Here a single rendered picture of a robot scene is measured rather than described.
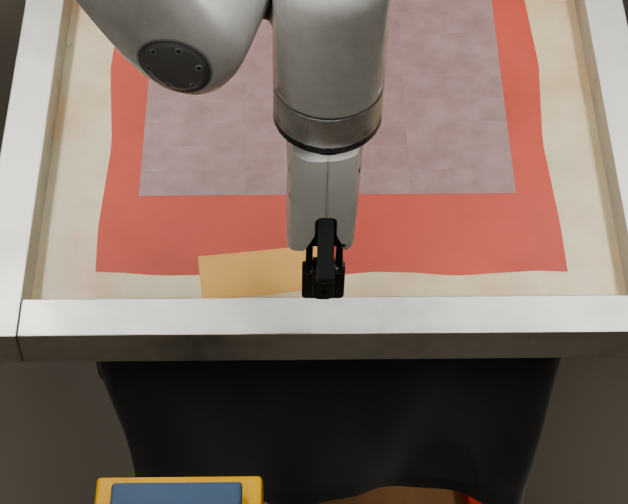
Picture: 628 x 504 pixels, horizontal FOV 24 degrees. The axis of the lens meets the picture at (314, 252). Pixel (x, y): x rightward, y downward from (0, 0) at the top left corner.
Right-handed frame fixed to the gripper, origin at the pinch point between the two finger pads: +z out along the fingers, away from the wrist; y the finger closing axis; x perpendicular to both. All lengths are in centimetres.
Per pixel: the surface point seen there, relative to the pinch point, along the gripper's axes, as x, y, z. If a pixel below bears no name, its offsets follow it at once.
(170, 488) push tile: -11.5, 15.1, 10.6
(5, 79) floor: -57, -126, 109
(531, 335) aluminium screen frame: 17.1, 2.1, 8.6
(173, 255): -12.7, -8.7, 12.3
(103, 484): -16.9, 13.7, 12.4
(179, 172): -12.7, -18.3, 12.3
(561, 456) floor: 39, -44, 107
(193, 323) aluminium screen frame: -10.3, 1.1, 8.7
